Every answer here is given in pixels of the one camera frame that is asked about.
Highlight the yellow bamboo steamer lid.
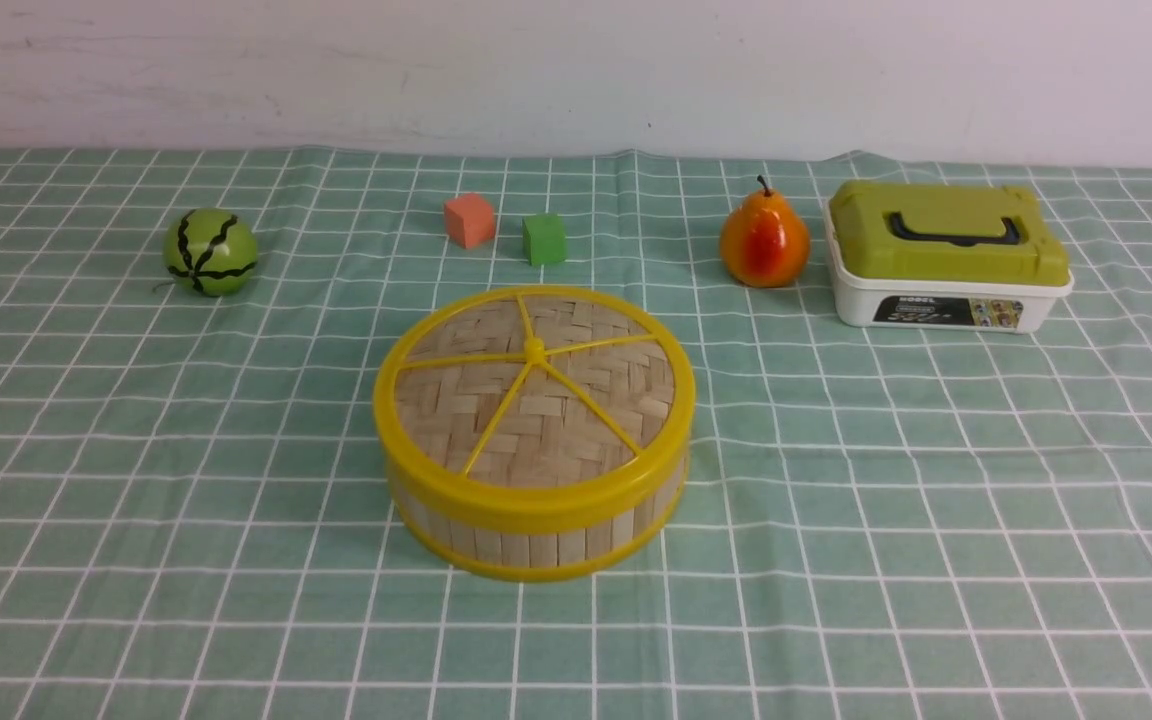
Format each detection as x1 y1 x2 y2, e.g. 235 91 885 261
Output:
372 285 698 536

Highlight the yellow bamboo steamer base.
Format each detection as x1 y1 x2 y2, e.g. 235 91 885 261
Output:
388 457 691 583

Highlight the green foam cube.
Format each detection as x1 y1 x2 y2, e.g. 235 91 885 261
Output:
524 213 568 266

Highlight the orange foam cube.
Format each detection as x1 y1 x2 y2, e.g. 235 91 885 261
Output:
444 192 497 250

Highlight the orange toy pear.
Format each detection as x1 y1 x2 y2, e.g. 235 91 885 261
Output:
719 174 812 288

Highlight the green lidded white box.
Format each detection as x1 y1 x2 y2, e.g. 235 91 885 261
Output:
826 179 1074 334

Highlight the green toy watermelon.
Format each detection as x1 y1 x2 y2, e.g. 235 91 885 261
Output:
162 209 259 297

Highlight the green checkered tablecloth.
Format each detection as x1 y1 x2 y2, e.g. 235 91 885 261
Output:
0 147 1152 719

